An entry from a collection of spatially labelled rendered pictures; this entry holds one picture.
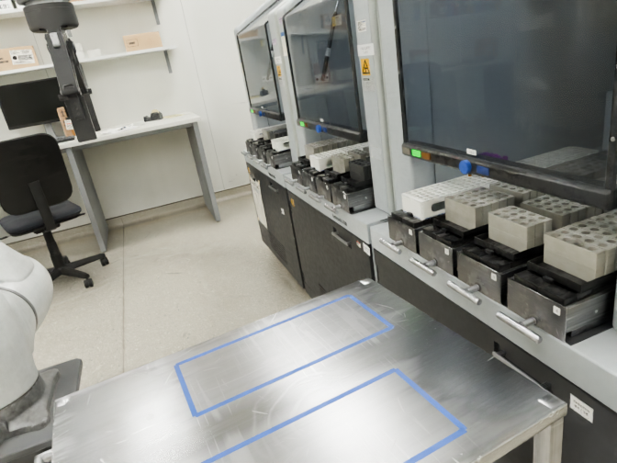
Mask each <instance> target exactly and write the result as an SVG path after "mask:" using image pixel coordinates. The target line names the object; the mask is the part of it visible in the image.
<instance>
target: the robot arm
mask: <svg viewBox="0 0 617 463"><path fill-rule="evenodd" d="M69 1H72V0H15V2H17V4H18V5H20V6H24V7H23V8H22V9H23V12H24V15H25V18H26V20H27V22H28V27H29V30H30V31H31V32H33V33H47V34H44V36H45V37H44V38H45V40H46V41H47V44H46V45H47V49H48V51H49V53H50V56H51V60H52V63H53V66H54V70H55V73H56V76H57V79H58V83H59V87H60V89H61V90H60V93H61V95H58V97H59V99H60V101H63V100H64V103H65V106H66V108H67V111H68V114H69V117H70V120H71V122H72V125H73V129H74V132H75V135H76V138H77V140H78V142H83V141H91V140H96V139H97V136H96V133H95V132H96V131H100V130H101V128H100V125H99V122H98V119H97V116H96V113H95V108H94V105H93V102H92V99H91V97H90V94H93V93H92V89H91V88H88V87H87V85H86V84H85V81H84V77H83V75H82V72H81V69H80V66H79V64H80V63H79V60H78V57H77V54H76V48H75V45H74V43H73V41H72V40H70V38H67V35H66V33H65V31H66V30H69V29H74V28H78V27H79V22H78V18H77V15H76V13H75V10H74V6H73V3H71V2H69ZM87 88H88V89H87ZM52 296H53V284H52V280H51V277H50V274H49V272H48V271H47V269H46V268H45V267H44V266H43V265H42V264H41V263H40V262H38V261H37V260H35V259H33V258H31V257H29V256H26V255H23V254H20V253H19V252H17V251H15V250H13V249H12V248H10V247H8V246H7V245H5V244H4V243H2V242H0V445H1V444H2V442H3V441H4V440H6V439H9V438H12V437H14V436H17V435H22V434H24V433H28V432H33V431H38V430H41V429H43V428H45V427H46V426H47V425H48V424H49V423H50V421H51V418H50V406H51V401H52V396H53V392H54V389H55V384H56V382H57V380H58V379H59V378H60V376H61V374H60V372H59V370H58V369H56V368H54V369H50V370H47V371H45V372H43V373H39V372H38V370H37V367H36V365H35V361H34V358H33V355H32V354H33V352H34V339H35V332H36V331H37V330H38V329H39V327H40V326H41V324H42V323H43V321H44V319H45V317H46V315H47V313H48V311H49V308H50V305H51V301H52Z"/></svg>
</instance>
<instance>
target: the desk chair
mask: <svg viewBox="0 0 617 463"><path fill-rule="evenodd" d="M72 192H73V187H72V184H71V180H70V177H69V175H68V172H67V169H66V166H65V163H64V160H63V158H62V152H61V149H60V146H59V143H58V142H57V141H56V139H55V138H54V137H52V136H51V135H50V134H47V133H36V134H31V135H28V136H23V137H18V138H14V139H10V140H5V141H0V205H1V207H2V209H3V210H4V211H5V212H6V213H8V214H10V215H8V216H5V217H3V218H2V219H1V220H0V225H1V226H2V227H3V229H4V230H5V231H6V232H7V233H9V234H10V235H9V236H5V237H2V238H0V240H3V239H6V238H8V237H10V236H12V237H17V236H22V235H25V234H29V233H32V232H34V233H35V234H39V233H43V236H44V239H45V241H46V245H47V247H48V250H49V252H50V259H51V261H52V263H53V265H54V267H51V268H47V271H48V272H49V274H50V277H51V280H52V281H53V280H54V279H56V278H57V277H59V276H61V275H65V276H69V277H79V278H86V280H84V286H85V288H89V286H90V287H93V286H94V282H93V280H92V278H89V277H90V276H89V274H87V273H85V272H83V271H79V270H76V269H75V268H77V267H80V266H82V265H87V264H89V263H92V262H94V261H96V260H99V259H100V263H101V265H102V266H104V265H105V264H107V265H108V264H109V262H108V259H107V257H106V255H105V254H104V253H102V254H96V255H92V256H89V257H86V258H83V259H80V260H77V261H73V262H70V261H69V258H68V256H67V255H64V256H62V253H61V252H60V250H59V248H58V245H57V243H56V241H55V240H54V238H53V235H52V233H51V231H53V230H56V229H57V228H58V227H60V226H61V224H60V223H63V222H66V221H68V220H73V219H75V218H78V217H79V216H82V215H84V214H85V213H80V212H81V211H82V209H81V207H80V206H78V205H76V204H74V203H72V202H71V201H69V200H68V199H69V197H70V196H71V195H72Z"/></svg>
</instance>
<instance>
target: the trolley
mask: <svg viewBox="0 0 617 463"><path fill-rule="evenodd" d="M566 415H567V403H566V402H564V401H562V400H561V399H559V398H558V397H556V396H555V395H554V394H552V393H551V392H549V391H548V390H545V389H544V388H542V387H541V386H539V385H538V384H536V383H534V382H533V381H531V380H530V379H528V378H526V377H525V376H524V375H522V374H521V373H519V372H517V371H516V370H514V369H513V368H511V367H509V366H507V365H506V364H504V363H503V362H501V361H500V360H498V359H497V358H496V357H494V356H492V355H491V354H489V353H487V352H486V351H484V350H483V349H481V348H479V347H478V346H476V345H475V344H473V343H471V342H469V341H468V340H466V339H465V338H464V337H463V336H461V335H459V334H458V333H456V332H454V331H453V330H451V329H449V328H448V327H446V326H445V325H443V324H442V323H440V322H438V321H436V320H435V319H434V318H432V317H431V316H429V315H428V314H426V313H425V312H423V311H421V310H419V309H418V308H416V307H415V306H413V305H411V304H410V303H408V302H407V301H405V300H404V299H402V298H401V297H399V296H398V295H396V294H394V293H393V292H391V291H390V290H388V289H387V288H384V287H383V286H381V285H380V284H378V283H377V282H375V281H374V280H373V279H371V278H370V277H366V278H363V279H361V280H358V281H356V282H353V283H352V284H349V285H347V286H344V287H341V288H337V289H335V290H333V291H331V292H328V293H326V294H323V295H321V296H318V297H316V298H314V299H310V300H307V301H305V302H302V303H300V304H298V305H296V306H293V307H290V308H288V309H285V310H283V311H279V312H277V313H275V314H272V315H270V316H267V317H264V318H262V319H260V320H258V321H255V322H251V323H249V324H246V325H244V326H242V327H239V328H237V329H234V330H232V331H229V332H227V333H224V334H221V335H219V336H216V337H214V338H211V339H208V340H206V341H204V342H202V343H199V344H195V345H193V346H190V347H188V348H186V349H183V350H181V351H178V352H176V353H173V354H171V355H168V356H165V357H163V358H160V359H157V360H155V361H152V362H151V363H148V364H146V365H143V366H141V367H137V368H134V369H132V370H130V371H127V372H125V373H122V374H120V375H117V376H115V377H113V378H109V379H106V380H104V381H101V382H99V383H96V384H95V385H92V386H90V387H87V388H85V389H82V390H78V391H76V392H74V393H71V394H69V395H66V396H64V397H61V398H59V399H57V400H55V401H54V410H53V428H52V448H51V449H50V450H48V451H45V452H43V453H41V454H38V455H36V456H35V457H34V463H48V462H51V463H493V462H494V461H496V460H497V459H499V458H500V457H503V456H504V455H506V454H507V453H509V452H510V451H511V450H512V449H514V448H516V447H517V446H519V445H521V444H522V443H524V442H525V441H527V440H529V439H530V438H532V437H533V436H534V440H533V463H561V453H562V437H563V421H564V417H565V416H566Z"/></svg>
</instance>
